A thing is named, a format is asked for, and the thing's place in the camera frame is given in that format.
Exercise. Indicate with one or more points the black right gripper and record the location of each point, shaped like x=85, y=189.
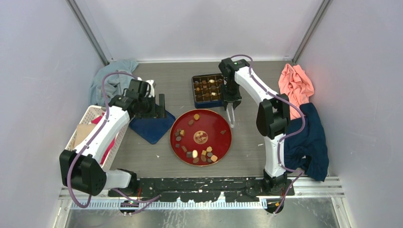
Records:
x=234, y=99

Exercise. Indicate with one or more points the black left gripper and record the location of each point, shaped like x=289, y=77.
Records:
x=154, y=112

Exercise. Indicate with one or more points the metal tongs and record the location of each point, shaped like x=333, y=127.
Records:
x=230, y=115

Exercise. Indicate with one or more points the blue box lid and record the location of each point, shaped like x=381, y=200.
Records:
x=152, y=129

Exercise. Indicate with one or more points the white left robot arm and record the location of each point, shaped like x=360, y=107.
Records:
x=85, y=168

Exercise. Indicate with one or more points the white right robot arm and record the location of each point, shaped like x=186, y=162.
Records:
x=272, y=119

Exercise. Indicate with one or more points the blue chocolate box with dividers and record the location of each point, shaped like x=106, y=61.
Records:
x=202, y=90

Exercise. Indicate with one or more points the white oval chocolate bottom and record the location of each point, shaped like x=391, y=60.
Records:
x=194, y=153

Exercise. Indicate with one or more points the caramel cube chocolate bottom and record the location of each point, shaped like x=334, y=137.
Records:
x=214, y=158

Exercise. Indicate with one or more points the red round tray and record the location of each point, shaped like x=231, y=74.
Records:
x=210, y=130

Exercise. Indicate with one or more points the light blue cloth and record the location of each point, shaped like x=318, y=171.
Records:
x=113, y=82

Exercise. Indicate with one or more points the pink cloth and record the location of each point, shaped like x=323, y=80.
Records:
x=295, y=84

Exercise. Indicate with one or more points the magenta cloth in basket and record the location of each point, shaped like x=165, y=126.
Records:
x=96, y=121

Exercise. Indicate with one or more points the white perforated basket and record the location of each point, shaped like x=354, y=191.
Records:
x=102, y=132

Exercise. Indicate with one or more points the tan cloth in basket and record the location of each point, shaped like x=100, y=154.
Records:
x=82, y=131

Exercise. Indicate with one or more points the dark navy cloth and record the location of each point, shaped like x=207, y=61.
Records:
x=308, y=150

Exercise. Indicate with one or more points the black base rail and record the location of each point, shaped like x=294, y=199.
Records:
x=234, y=189

